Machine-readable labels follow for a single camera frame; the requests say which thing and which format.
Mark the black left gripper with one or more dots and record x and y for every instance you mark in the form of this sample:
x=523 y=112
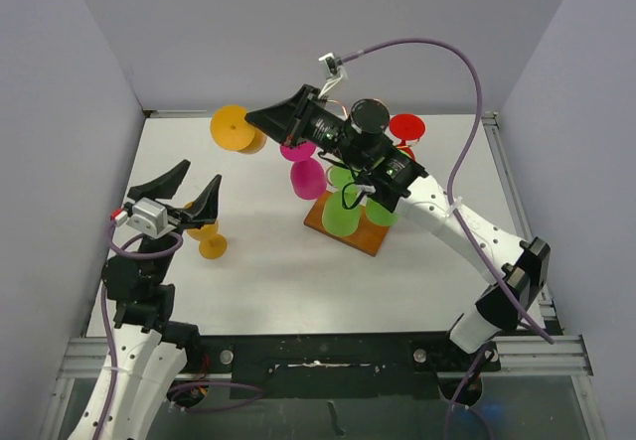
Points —
x=202 y=209

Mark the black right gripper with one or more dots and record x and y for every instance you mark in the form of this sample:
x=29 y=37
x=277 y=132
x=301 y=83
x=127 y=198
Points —
x=288 y=122

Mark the orange wine glass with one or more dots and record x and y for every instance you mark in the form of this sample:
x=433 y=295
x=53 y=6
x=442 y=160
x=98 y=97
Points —
x=232 y=132
x=212 y=245

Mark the orange wine glass front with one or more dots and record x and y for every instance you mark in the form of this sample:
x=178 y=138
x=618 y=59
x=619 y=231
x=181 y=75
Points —
x=232 y=132

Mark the pink plastic wine glass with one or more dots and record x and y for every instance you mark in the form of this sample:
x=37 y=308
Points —
x=307 y=175

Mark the green wine glass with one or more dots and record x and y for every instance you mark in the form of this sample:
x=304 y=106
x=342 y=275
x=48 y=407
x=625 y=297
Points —
x=379 y=215
x=341 y=212

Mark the red plastic wine glass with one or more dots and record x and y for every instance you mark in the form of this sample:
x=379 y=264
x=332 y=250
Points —
x=407 y=129

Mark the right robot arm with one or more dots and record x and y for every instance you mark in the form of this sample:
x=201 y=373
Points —
x=515 y=269

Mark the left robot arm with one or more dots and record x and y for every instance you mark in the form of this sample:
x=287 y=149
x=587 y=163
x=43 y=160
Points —
x=145 y=348

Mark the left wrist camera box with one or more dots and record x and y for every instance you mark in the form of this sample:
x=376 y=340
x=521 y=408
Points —
x=145 y=216

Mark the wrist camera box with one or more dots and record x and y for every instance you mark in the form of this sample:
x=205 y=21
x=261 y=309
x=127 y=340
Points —
x=145 y=216
x=334 y=72

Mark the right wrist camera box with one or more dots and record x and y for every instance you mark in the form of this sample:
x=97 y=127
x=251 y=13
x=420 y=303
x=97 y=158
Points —
x=334 y=72

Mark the gold wire wine glass rack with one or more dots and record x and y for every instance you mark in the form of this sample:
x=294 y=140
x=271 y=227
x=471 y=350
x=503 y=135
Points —
x=358 y=231

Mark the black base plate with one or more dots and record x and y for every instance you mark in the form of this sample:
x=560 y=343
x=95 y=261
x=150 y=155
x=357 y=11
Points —
x=334 y=366

